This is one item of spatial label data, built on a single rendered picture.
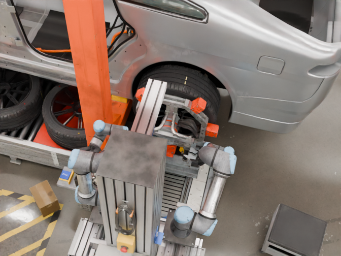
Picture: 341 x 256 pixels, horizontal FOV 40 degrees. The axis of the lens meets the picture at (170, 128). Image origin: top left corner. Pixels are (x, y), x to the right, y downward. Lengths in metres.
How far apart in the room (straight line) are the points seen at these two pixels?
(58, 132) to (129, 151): 2.00
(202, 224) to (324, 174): 1.91
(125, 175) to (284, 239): 2.09
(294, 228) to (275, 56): 1.43
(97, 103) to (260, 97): 1.18
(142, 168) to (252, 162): 2.58
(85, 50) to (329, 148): 2.83
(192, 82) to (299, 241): 1.48
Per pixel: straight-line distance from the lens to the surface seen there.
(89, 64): 2.76
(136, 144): 2.01
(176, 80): 3.35
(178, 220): 2.94
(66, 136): 3.93
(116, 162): 1.97
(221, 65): 3.24
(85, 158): 2.65
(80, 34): 2.61
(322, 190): 4.49
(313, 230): 3.89
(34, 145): 4.05
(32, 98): 4.19
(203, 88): 3.40
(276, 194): 4.33
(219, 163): 2.86
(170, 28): 3.10
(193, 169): 4.13
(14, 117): 4.16
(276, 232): 3.79
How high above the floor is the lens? 3.73
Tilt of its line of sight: 55 degrees down
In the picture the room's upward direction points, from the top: 5 degrees clockwise
